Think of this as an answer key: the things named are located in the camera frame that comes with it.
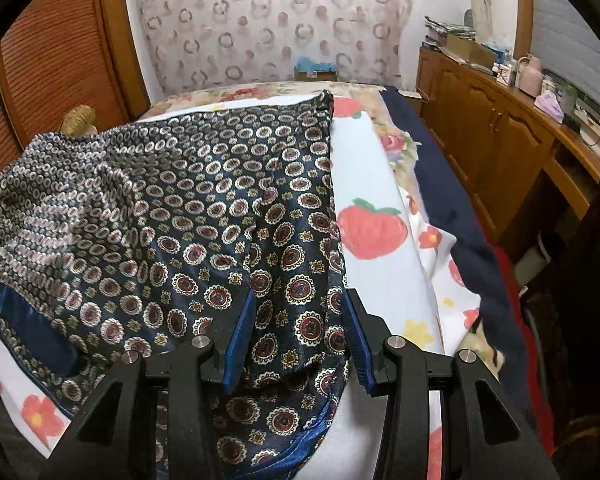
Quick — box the long wooden cabinet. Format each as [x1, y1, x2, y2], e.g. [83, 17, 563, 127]
[415, 47, 600, 261]

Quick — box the large cardboard box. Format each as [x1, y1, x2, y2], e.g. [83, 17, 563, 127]
[445, 32, 498, 68]

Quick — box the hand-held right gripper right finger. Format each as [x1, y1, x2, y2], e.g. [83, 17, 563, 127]
[342, 289, 561, 480]

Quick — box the circle print sheer curtain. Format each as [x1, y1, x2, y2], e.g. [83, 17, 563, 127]
[125, 0, 416, 96]

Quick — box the stack of folded cloths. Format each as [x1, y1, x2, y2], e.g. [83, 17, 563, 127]
[424, 14, 476, 36]

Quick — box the wooden louvered wardrobe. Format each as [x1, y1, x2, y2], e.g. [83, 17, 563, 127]
[0, 0, 151, 261]

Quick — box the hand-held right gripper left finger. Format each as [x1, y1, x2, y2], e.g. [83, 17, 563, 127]
[37, 290, 257, 480]

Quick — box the pink thermos jug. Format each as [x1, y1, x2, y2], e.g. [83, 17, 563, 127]
[519, 54, 543, 97]

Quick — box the beige floral bedsheet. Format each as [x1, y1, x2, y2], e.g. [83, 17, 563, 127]
[150, 81, 506, 376]

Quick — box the grey window blind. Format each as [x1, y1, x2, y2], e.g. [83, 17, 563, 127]
[530, 0, 600, 111]

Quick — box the white strawberry print sheet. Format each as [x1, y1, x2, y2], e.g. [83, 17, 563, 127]
[0, 97, 486, 480]

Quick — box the navy medallion print satin garment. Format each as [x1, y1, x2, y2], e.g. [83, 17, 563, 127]
[0, 89, 351, 480]

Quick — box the navy mattress cover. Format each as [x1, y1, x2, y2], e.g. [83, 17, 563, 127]
[382, 87, 528, 376]

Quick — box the purple tissue pack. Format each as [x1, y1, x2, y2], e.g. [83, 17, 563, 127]
[534, 91, 565, 123]

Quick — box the small cardboard box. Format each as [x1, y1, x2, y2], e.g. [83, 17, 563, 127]
[294, 68, 338, 82]

